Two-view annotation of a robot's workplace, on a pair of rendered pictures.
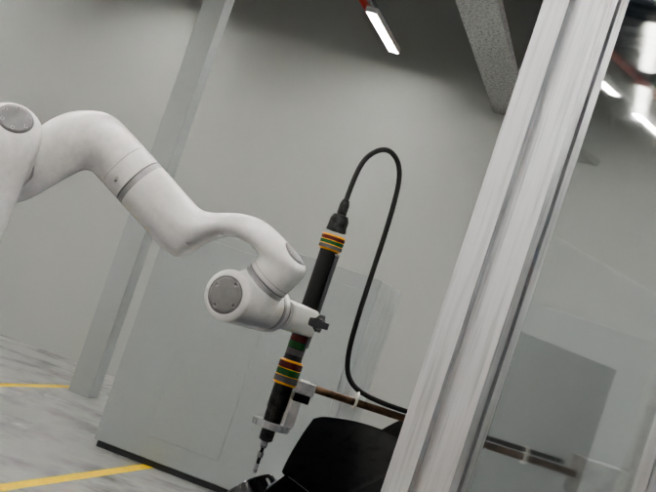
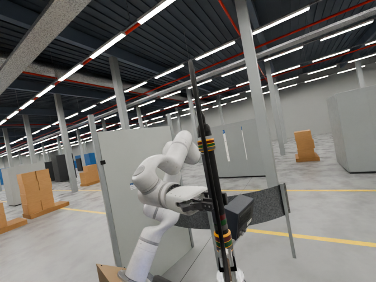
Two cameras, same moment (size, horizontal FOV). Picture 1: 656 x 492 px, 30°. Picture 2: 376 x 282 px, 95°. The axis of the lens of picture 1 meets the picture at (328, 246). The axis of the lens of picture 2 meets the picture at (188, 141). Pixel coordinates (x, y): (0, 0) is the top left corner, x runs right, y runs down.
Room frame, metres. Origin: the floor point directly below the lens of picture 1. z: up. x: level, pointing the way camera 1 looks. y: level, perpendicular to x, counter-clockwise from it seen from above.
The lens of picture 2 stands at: (2.31, -0.44, 1.73)
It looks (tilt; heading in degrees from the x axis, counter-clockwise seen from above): 0 degrees down; 108
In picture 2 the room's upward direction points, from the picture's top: 10 degrees counter-clockwise
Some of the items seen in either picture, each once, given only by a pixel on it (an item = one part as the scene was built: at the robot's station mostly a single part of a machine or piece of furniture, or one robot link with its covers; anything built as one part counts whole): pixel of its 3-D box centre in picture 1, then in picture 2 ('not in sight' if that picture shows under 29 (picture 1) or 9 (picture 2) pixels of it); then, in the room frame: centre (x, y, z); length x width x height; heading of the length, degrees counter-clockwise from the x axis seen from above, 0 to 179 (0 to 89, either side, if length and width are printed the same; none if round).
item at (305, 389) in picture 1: (283, 403); (228, 264); (2.22, -0.01, 1.41); 0.09 x 0.07 x 0.10; 100
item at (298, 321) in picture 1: (281, 311); (185, 197); (2.12, 0.04, 1.56); 0.11 x 0.10 x 0.07; 155
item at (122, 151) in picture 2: not in sight; (150, 193); (1.00, 1.63, 1.10); 1.21 x 0.05 x 2.20; 65
